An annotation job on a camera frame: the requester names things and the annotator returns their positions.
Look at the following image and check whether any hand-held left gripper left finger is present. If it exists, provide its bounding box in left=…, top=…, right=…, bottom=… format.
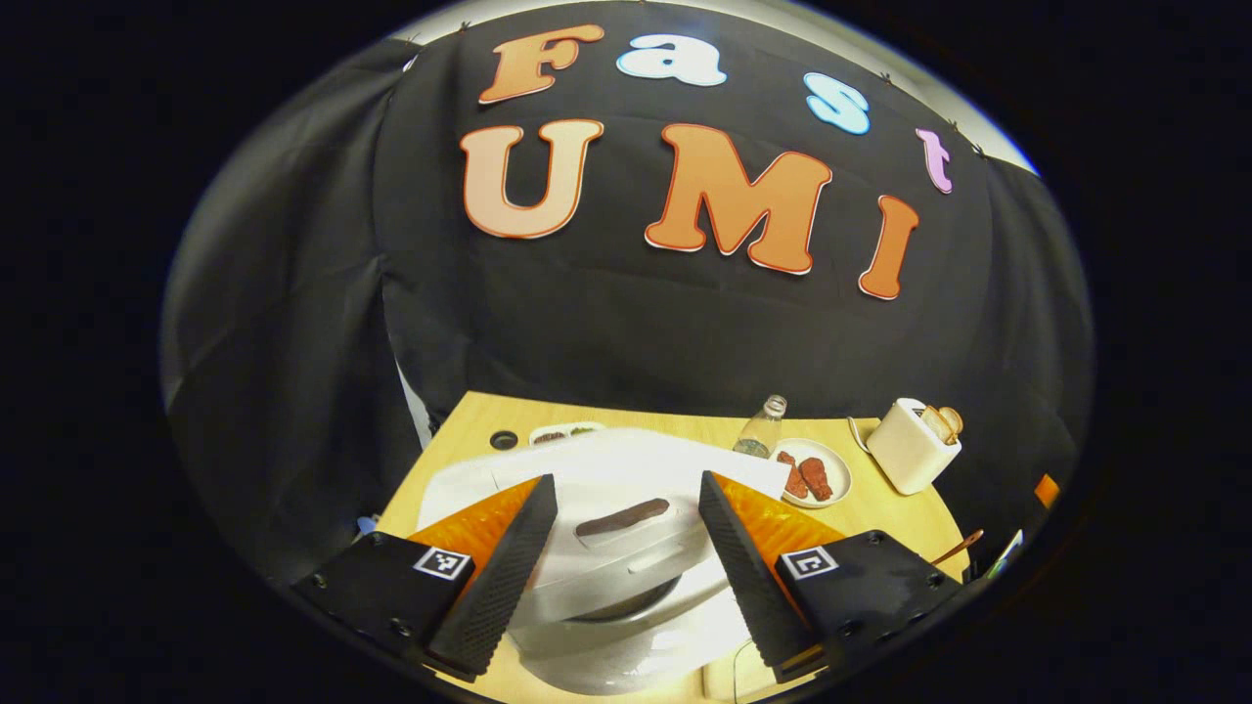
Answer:
left=290, top=473, right=559, bottom=683

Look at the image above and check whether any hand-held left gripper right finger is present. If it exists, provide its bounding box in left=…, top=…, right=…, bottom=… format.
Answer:
left=698, top=470, right=964, bottom=683

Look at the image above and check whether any brown wooden spoon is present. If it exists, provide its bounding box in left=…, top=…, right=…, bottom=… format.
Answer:
left=929, top=529, right=986, bottom=566

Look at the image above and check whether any white rice cooker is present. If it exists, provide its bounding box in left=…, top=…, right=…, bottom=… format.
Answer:
left=416, top=427, right=793, bottom=697

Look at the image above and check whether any round white plate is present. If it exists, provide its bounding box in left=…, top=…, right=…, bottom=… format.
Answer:
left=770, top=438, right=853, bottom=509

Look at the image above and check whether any white toaster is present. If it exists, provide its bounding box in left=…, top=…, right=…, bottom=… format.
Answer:
left=866, top=397, right=964, bottom=496

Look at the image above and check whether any clear glass bottle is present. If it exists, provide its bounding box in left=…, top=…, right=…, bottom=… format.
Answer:
left=734, top=395, right=789, bottom=460

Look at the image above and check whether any small white side dish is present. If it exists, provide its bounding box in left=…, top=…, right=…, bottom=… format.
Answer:
left=528, top=421, right=607, bottom=448

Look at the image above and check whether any black backdrop cloth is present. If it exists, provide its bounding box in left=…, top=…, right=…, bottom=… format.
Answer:
left=161, top=0, right=1095, bottom=588

